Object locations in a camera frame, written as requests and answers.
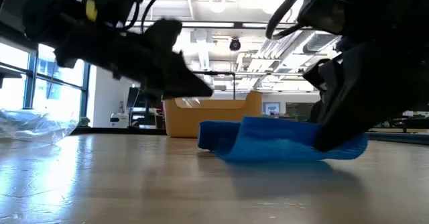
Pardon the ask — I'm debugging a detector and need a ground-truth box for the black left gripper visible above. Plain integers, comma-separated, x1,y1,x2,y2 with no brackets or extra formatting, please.
53,17,214,101

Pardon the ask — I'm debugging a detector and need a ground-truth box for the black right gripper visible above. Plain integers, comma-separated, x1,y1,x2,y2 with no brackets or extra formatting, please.
297,0,429,153

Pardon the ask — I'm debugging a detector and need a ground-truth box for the blue elastic bandage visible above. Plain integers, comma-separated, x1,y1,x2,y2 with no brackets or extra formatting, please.
197,115,369,162

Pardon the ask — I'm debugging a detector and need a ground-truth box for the clear plastic zip bag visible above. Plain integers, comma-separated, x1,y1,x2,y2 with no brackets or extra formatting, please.
0,108,80,144

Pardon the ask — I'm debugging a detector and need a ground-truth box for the yellow plastic bin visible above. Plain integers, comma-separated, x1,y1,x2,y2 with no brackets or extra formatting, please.
163,90,263,139

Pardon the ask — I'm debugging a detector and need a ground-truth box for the dark computer monitor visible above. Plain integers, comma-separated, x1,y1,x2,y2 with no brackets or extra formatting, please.
126,87,148,109

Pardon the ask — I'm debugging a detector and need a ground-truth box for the long ceiling light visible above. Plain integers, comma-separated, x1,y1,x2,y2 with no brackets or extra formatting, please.
180,21,296,29

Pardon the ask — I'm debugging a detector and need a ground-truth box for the white machine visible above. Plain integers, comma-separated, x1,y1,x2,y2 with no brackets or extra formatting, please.
110,112,130,129

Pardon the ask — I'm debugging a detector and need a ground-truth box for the yellow tag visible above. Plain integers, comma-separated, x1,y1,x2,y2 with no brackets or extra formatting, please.
85,0,99,22

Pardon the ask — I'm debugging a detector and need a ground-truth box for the large window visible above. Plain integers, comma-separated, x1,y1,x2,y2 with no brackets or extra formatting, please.
0,41,90,117

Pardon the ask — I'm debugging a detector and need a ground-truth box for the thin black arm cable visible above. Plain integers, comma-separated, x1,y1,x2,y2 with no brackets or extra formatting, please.
125,0,172,34

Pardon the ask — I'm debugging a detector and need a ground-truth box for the thick black wrist cable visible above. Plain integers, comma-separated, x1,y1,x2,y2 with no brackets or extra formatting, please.
265,0,318,40

